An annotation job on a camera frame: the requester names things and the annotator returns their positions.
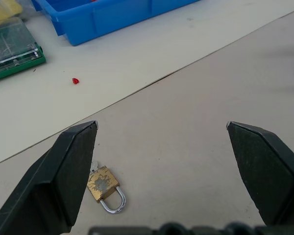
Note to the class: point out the brass padlock with silver shackle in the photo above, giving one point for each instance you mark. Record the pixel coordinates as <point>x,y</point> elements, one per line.
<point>103,185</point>

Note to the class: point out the yellow object in plastic bag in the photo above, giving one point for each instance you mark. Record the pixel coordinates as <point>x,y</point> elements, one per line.
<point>5,9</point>

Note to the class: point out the green case with clear lid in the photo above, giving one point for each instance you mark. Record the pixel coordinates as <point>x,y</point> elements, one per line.
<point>11,49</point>

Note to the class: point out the small red plastic piece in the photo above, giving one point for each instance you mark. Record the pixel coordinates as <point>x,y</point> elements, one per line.
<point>75,81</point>

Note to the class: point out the blue plastic bin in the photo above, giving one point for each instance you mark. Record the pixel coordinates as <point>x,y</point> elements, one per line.
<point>117,17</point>

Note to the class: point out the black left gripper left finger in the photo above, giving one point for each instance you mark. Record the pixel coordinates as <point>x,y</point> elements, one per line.
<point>51,181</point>

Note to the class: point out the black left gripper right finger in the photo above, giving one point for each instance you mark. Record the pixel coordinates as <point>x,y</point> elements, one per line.
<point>267,171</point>

